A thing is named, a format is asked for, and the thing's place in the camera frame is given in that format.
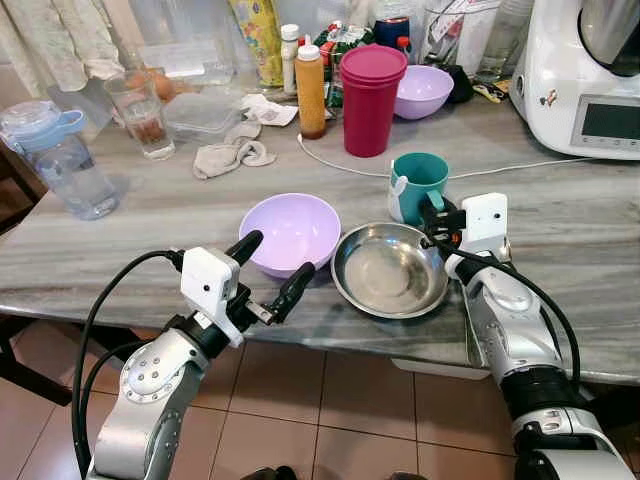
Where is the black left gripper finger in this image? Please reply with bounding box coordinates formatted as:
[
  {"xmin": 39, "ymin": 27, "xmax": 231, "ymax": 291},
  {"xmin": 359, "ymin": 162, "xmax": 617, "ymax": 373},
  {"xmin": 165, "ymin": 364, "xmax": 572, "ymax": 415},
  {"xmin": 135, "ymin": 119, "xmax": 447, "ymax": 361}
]
[
  {"xmin": 269, "ymin": 261, "xmax": 318, "ymax": 324},
  {"xmin": 225, "ymin": 230, "xmax": 266, "ymax": 270}
]

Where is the teal mug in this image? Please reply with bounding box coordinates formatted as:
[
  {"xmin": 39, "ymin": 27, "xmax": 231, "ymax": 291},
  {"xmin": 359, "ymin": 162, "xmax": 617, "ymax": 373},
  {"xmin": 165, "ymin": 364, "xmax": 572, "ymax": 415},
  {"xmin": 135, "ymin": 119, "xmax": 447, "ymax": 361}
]
[{"xmin": 387, "ymin": 151, "xmax": 452, "ymax": 227}]

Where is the large lilac plastic bowl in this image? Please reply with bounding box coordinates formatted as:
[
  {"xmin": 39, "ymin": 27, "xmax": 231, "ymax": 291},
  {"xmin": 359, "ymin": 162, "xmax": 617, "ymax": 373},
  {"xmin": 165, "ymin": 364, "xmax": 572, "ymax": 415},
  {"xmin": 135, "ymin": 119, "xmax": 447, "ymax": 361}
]
[{"xmin": 238, "ymin": 192, "xmax": 343, "ymax": 280}]

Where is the stainless steel bowl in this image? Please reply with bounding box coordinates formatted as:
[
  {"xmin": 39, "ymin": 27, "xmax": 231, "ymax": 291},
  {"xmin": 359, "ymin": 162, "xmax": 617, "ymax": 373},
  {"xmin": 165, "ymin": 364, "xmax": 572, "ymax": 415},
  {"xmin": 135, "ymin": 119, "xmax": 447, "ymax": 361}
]
[{"xmin": 330, "ymin": 221, "xmax": 452, "ymax": 320}]

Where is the grey crumpled cloth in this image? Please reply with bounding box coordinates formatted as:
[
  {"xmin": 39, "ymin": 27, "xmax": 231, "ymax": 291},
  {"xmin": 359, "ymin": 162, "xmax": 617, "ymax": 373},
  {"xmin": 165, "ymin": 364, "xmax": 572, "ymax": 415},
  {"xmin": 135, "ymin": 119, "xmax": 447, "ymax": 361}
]
[{"xmin": 192, "ymin": 121, "xmax": 278, "ymax": 181}]

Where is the small lilac plastic bowl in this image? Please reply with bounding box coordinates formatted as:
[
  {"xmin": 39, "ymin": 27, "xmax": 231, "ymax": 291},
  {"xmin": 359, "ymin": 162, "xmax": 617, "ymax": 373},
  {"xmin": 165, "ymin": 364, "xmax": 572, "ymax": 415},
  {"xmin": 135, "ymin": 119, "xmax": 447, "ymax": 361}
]
[{"xmin": 393, "ymin": 65, "xmax": 456, "ymax": 122}]

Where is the magenta lidded tumbler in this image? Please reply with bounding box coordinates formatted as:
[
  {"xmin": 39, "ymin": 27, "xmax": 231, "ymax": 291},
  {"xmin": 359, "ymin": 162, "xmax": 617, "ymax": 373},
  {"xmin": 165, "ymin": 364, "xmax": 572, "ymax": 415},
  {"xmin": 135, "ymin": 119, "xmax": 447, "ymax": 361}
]
[{"xmin": 339, "ymin": 44, "xmax": 410, "ymax": 159}]

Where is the small black object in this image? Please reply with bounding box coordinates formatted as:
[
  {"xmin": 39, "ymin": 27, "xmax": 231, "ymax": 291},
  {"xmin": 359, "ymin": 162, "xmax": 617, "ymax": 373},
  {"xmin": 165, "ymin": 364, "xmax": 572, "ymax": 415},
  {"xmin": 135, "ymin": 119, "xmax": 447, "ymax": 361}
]
[{"xmin": 447, "ymin": 65, "xmax": 477, "ymax": 106}]

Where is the yellow black small packet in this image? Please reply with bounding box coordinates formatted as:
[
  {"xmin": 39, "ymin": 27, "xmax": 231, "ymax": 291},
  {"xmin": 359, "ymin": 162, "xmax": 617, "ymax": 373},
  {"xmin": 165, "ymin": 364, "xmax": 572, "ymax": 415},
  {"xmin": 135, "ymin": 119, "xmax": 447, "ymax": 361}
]
[{"xmin": 473, "ymin": 82, "xmax": 512, "ymax": 104}]

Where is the clear flat plastic container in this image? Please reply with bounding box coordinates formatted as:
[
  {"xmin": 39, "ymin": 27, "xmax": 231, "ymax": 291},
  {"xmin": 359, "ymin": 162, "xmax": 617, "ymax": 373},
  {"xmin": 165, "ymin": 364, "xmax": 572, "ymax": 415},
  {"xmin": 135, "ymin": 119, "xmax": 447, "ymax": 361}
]
[{"xmin": 162, "ymin": 91, "xmax": 245, "ymax": 142}]

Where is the drinking glass with brown dregs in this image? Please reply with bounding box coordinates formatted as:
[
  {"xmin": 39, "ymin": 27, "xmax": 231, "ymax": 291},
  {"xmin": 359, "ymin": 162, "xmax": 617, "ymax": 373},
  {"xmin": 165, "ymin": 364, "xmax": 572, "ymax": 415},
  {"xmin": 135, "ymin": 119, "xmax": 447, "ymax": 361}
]
[{"xmin": 102, "ymin": 74, "xmax": 177, "ymax": 162}]

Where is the orange sauce bottle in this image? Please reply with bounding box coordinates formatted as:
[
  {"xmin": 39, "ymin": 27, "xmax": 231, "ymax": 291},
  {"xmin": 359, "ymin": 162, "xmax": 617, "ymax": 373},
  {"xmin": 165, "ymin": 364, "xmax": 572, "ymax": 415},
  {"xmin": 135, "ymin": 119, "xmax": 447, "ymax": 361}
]
[{"xmin": 294, "ymin": 43, "xmax": 328, "ymax": 141}]

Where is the black left robot foot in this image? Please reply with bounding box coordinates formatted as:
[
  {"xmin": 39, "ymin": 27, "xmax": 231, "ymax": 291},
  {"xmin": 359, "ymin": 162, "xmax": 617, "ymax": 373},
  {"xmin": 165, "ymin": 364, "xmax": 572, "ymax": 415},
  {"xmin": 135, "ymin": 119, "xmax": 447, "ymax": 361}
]
[{"xmin": 238, "ymin": 465, "xmax": 300, "ymax": 480}]

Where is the clear glass pitcher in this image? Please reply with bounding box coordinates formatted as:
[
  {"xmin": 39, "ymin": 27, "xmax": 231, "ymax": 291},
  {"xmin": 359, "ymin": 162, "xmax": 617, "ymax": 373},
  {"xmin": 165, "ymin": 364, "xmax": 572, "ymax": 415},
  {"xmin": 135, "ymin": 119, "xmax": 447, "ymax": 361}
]
[{"xmin": 419, "ymin": 0, "xmax": 502, "ymax": 83}]

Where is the dark blue jar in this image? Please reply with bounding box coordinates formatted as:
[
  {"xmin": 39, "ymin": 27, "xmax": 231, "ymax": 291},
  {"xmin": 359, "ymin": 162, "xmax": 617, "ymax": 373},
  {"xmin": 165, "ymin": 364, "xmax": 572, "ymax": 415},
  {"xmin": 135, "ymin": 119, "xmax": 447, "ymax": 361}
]
[{"xmin": 372, "ymin": 14, "xmax": 414, "ymax": 52}]

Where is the white kitchen appliance with display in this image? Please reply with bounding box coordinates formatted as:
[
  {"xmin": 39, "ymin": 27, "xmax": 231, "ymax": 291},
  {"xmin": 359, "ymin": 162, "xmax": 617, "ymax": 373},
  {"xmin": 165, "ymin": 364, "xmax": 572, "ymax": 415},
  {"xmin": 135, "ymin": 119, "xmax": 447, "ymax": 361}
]
[{"xmin": 509, "ymin": 0, "xmax": 640, "ymax": 162}]

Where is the clear glass bottle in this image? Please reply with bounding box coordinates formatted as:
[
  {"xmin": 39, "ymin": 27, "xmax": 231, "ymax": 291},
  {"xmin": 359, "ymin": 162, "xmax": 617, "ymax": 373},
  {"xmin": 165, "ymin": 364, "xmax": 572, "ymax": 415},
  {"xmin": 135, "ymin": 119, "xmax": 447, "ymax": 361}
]
[{"xmin": 478, "ymin": 0, "xmax": 535, "ymax": 87}]

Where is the brown egg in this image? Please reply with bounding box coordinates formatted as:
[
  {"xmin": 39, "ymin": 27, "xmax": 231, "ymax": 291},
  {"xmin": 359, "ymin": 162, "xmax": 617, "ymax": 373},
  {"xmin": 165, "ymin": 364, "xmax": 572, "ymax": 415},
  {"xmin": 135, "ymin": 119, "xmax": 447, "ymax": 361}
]
[{"xmin": 144, "ymin": 67, "xmax": 182, "ymax": 102}]

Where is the green snack packet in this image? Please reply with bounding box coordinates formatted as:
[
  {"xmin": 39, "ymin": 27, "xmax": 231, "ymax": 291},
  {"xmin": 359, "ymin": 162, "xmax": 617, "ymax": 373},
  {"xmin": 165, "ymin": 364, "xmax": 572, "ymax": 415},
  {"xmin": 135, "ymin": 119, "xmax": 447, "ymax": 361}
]
[{"xmin": 319, "ymin": 21, "xmax": 377, "ymax": 63}]

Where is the white capped bottle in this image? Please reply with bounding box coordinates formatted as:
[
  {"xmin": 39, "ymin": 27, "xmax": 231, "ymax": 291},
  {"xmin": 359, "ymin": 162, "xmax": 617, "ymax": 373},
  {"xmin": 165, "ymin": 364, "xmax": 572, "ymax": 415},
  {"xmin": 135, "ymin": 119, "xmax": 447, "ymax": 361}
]
[{"xmin": 279, "ymin": 23, "xmax": 302, "ymax": 97}]

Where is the clear jug with blue lid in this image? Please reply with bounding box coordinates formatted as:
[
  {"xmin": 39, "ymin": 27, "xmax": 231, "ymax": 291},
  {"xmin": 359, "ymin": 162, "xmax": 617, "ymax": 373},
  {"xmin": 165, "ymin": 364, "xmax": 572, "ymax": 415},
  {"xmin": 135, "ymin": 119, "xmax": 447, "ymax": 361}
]
[{"xmin": 0, "ymin": 99, "xmax": 120, "ymax": 222}]

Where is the yellow printed packet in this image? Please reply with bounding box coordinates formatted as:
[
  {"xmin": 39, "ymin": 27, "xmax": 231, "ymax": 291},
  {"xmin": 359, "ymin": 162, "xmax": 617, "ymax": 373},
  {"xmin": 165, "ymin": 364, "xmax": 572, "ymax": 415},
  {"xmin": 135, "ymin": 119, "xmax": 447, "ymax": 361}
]
[{"xmin": 227, "ymin": 0, "xmax": 285, "ymax": 89}]

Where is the clear tall plastic box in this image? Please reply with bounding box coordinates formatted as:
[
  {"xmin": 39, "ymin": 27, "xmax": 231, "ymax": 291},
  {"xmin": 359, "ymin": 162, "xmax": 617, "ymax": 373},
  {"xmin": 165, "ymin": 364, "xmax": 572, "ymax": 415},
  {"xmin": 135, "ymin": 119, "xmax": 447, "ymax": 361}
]
[{"xmin": 128, "ymin": 0, "xmax": 237, "ymax": 87}]

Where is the dark wooden chair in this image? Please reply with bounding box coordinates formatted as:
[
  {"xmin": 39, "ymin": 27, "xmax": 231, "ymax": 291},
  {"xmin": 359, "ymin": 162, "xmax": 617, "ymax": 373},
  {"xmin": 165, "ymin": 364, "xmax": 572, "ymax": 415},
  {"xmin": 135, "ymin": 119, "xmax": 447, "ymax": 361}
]
[{"xmin": 0, "ymin": 145, "xmax": 49, "ymax": 237}]

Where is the pale patterned curtain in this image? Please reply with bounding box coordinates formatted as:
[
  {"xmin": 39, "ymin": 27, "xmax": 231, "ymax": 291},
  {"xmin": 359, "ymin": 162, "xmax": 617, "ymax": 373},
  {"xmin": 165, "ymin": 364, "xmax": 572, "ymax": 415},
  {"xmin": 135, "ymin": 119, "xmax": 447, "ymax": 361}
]
[{"xmin": 0, "ymin": 0, "xmax": 127, "ymax": 97}]

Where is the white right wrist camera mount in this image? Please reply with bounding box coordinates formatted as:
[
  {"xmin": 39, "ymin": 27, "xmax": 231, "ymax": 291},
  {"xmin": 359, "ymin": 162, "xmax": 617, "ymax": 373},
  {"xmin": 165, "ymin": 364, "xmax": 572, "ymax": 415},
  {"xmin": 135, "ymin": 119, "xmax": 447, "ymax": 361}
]
[{"xmin": 461, "ymin": 192, "xmax": 510, "ymax": 257}]

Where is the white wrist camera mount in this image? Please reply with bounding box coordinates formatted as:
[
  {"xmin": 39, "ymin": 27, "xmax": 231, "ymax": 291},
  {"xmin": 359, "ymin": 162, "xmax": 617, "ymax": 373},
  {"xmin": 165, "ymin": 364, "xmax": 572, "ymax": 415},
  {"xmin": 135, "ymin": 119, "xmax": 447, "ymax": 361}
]
[
  {"xmin": 461, "ymin": 192, "xmax": 510, "ymax": 257},
  {"xmin": 180, "ymin": 246, "xmax": 245, "ymax": 347}
]

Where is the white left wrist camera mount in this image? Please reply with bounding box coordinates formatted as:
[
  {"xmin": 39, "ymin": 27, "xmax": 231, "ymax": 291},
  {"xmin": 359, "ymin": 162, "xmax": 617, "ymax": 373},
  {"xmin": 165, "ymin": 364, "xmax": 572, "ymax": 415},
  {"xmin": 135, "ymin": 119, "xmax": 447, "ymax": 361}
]
[{"xmin": 180, "ymin": 246, "xmax": 245, "ymax": 347}]

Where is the white power cable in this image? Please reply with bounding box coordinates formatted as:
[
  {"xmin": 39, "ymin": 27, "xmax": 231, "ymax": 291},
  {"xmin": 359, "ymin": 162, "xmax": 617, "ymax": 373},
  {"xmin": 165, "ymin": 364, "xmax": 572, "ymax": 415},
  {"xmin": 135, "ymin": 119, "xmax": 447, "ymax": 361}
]
[{"xmin": 296, "ymin": 134, "xmax": 593, "ymax": 180}]

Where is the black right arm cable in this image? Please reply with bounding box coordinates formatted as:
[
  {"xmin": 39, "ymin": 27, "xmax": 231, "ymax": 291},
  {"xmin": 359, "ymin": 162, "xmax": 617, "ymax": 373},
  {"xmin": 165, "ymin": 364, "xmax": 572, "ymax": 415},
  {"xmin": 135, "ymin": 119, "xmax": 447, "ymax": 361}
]
[{"xmin": 424, "ymin": 230, "xmax": 583, "ymax": 393}]

